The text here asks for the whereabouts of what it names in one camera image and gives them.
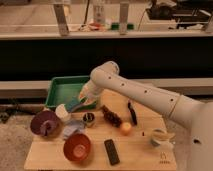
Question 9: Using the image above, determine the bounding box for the teal sponge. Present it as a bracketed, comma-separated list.
[65, 97, 83, 112]

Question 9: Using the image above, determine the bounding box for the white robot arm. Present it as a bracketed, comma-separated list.
[78, 61, 213, 171]

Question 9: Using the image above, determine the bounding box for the orange fruit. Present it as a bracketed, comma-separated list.
[120, 122, 132, 135]

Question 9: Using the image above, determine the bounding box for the purple bowl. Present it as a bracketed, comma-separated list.
[30, 110, 60, 136]

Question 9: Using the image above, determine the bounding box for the black dish brush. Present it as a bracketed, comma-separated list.
[128, 101, 137, 125]

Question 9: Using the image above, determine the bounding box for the black remote control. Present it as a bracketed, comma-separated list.
[104, 139, 120, 165]

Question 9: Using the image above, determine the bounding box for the small metal cup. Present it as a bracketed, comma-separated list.
[83, 112, 95, 127]

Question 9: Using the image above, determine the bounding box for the grey cloth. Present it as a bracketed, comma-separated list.
[62, 120, 85, 139]

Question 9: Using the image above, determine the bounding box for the white cup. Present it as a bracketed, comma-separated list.
[55, 104, 71, 122]

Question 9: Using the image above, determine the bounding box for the red-brown bowl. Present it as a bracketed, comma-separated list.
[63, 133, 91, 162]

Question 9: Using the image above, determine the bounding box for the green plastic tray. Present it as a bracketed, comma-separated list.
[45, 76, 89, 110]

